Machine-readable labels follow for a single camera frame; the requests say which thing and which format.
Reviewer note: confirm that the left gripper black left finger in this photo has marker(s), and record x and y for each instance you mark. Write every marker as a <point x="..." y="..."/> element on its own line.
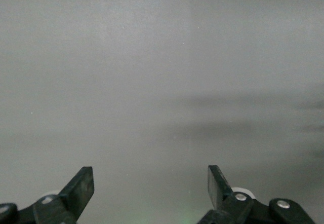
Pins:
<point x="73" y="196"/>

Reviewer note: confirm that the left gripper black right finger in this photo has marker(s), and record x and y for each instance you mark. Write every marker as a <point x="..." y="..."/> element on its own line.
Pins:
<point x="227" y="203"/>

